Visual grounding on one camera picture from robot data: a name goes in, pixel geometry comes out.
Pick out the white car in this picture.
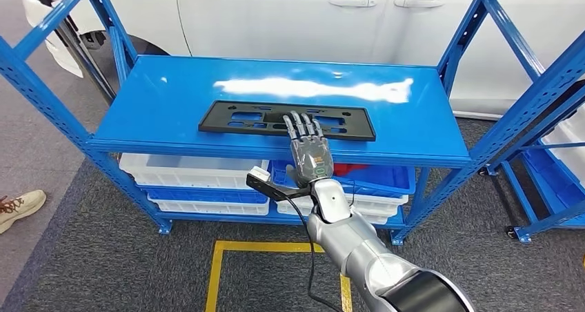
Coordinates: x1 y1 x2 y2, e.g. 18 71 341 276
18 0 585 121

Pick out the black car tyre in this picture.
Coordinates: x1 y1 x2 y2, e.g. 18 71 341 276
79 30 171 101

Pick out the red item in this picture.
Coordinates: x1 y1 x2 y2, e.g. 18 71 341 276
333 163 370 177

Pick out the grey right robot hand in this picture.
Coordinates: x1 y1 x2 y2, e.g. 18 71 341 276
282 110 335 188

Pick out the blue metal shelf rack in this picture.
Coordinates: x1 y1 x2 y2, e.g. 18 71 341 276
0 0 585 247
477 113 585 244

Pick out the black plastic panel part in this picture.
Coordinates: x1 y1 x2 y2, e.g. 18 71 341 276
197 100 377 142

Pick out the person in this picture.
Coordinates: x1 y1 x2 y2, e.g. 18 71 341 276
0 189 47 235

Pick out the blue plastic crate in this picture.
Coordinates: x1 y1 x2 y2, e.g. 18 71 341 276
270 159 417 197
139 185 270 206

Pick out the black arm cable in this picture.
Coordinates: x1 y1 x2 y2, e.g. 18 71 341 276
283 192 344 312

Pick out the chrome stanchion post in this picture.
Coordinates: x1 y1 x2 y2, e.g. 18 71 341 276
54 14 117 103

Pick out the white plastic crate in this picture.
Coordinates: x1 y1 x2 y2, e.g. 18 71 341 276
276 204 389 225
147 195 271 217
274 193 410 217
119 153 270 191

